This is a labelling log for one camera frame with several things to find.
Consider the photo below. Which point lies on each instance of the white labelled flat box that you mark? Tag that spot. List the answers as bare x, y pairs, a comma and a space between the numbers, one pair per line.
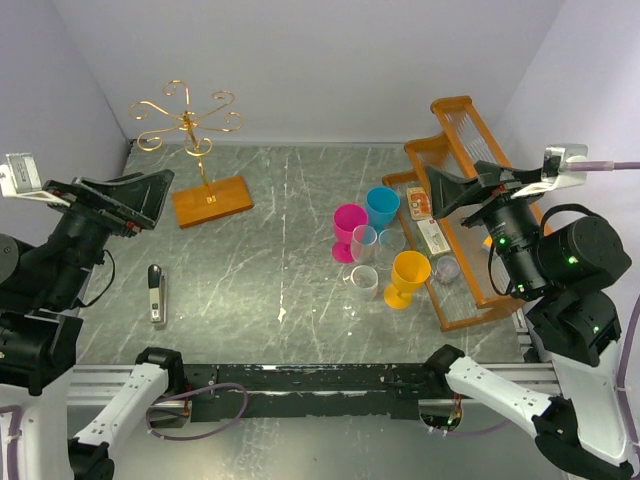
433, 236

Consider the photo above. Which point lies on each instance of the patterned clear wine glass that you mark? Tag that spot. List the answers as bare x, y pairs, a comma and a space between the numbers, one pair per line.
390, 243

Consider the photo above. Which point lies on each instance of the yellow wine glass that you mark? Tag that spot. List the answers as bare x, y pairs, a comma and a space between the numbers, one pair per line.
410, 270

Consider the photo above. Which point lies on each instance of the wooden dish rack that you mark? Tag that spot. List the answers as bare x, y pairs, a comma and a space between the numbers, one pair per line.
475, 296

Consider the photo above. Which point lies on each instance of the gold wire wine glass rack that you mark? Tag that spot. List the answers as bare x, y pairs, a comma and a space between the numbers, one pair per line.
211, 199

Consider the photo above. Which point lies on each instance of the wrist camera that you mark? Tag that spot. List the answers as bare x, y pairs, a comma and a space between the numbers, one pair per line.
555, 172
20, 180

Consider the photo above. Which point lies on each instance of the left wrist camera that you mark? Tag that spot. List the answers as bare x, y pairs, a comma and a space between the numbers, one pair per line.
20, 180

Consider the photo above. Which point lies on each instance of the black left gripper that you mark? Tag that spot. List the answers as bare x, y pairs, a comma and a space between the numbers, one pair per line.
124, 203

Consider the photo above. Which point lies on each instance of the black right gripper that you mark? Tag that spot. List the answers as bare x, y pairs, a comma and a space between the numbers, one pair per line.
495, 184

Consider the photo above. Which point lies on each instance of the silver black stapler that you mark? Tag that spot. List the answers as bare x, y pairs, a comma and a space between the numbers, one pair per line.
157, 287

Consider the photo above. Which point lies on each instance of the blue wine glass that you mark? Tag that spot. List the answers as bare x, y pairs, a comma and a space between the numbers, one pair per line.
381, 205

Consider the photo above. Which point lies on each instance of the pink wine glass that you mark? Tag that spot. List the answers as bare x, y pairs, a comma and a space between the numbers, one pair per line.
346, 219

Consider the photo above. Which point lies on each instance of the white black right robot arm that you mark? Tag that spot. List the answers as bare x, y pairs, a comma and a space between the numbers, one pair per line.
563, 276

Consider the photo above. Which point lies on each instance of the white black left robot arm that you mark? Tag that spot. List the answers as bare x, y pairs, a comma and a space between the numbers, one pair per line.
40, 291

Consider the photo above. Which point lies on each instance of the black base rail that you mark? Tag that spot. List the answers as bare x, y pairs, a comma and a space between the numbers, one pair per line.
402, 391

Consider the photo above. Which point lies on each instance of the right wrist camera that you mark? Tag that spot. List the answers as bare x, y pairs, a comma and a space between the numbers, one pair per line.
555, 172

